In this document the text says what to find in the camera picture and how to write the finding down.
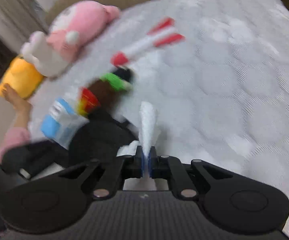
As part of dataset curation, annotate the blue white wipes pack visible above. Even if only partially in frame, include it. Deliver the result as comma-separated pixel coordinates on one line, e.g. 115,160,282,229
40,93,89,149

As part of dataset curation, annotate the white crochet cloth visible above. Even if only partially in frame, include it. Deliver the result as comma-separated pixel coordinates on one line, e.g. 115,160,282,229
116,101,159,178

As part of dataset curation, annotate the bare foot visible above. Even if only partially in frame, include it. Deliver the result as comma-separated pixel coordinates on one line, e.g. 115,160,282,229
2,84,32,122

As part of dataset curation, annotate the yellow plush toy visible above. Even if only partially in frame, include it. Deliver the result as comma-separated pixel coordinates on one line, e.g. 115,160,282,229
0,55,44,99

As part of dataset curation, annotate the green black crochet cupcake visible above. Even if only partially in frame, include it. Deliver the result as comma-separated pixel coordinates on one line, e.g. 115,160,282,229
100,67,132,92

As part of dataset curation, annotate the quilted grey bed cover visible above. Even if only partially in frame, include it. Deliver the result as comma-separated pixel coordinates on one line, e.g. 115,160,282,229
29,0,289,235

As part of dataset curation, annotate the pink plush rabbit toy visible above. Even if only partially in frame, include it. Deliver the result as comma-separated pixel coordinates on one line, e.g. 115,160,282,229
21,0,121,77

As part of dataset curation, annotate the red white toy rocket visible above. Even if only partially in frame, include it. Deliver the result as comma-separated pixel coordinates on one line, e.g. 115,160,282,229
110,17,185,67

